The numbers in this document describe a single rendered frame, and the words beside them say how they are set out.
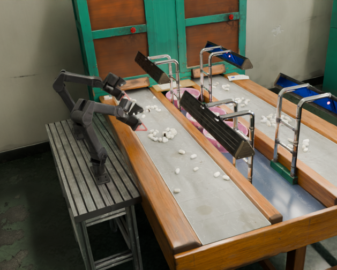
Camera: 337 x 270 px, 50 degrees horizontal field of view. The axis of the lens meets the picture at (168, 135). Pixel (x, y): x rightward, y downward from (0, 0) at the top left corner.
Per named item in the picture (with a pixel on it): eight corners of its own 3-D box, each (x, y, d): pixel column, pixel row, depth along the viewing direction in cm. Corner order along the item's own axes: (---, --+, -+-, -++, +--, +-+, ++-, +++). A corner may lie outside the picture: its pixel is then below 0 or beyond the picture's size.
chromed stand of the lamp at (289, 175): (292, 185, 178) (300, 100, 158) (269, 165, 195) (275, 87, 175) (324, 176, 183) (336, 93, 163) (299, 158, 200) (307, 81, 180)
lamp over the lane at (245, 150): (236, 160, 133) (236, 143, 130) (178, 104, 186) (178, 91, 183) (255, 155, 135) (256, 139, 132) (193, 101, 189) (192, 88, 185)
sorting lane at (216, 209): (202, 249, 138) (202, 245, 137) (113, 98, 293) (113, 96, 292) (271, 228, 146) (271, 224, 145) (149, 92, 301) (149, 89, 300)
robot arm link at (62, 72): (102, 76, 241) (55, 67, 233) (103, 80, 233) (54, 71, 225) (99, 93, 246) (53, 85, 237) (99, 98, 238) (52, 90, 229)
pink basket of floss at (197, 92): (191, 113, 266) (191, 102, 261) (160, 109, 278) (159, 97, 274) (206, 100, 286) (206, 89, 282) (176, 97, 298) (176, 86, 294)
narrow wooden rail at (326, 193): (335, 219, 157) (338, 199, 152) (186, 92, 312) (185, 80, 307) (345, 216, 158) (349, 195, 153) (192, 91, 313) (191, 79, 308)
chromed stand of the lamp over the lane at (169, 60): (157, 126, 251) (151, 63, 231) (150, 115, 268) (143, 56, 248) (183, 120, 256) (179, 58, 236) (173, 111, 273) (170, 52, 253)
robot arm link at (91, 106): (112, 104, 205) (73, 97, 179) (125, 106, 201) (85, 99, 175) (109, 125, 206) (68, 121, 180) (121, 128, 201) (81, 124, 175)
